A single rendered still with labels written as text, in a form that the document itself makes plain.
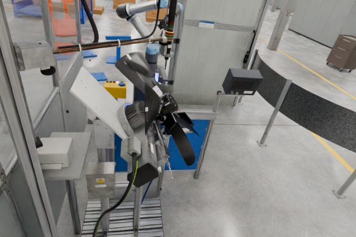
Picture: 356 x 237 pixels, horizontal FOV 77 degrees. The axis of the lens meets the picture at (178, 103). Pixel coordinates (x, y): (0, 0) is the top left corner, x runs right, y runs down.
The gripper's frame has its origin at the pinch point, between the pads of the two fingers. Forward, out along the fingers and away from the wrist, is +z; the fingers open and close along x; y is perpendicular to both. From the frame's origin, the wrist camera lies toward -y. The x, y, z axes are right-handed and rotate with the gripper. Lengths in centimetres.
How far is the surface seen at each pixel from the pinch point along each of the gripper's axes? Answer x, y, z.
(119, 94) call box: -10, -12, 57
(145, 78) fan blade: 6, -56, 46
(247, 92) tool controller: -69, -55, -13
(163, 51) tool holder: 14, -64, 31
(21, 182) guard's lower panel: 9, -42, 127
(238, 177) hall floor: -170, -34, 31
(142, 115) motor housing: -4, -63, 63
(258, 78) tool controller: -60, -63, -22
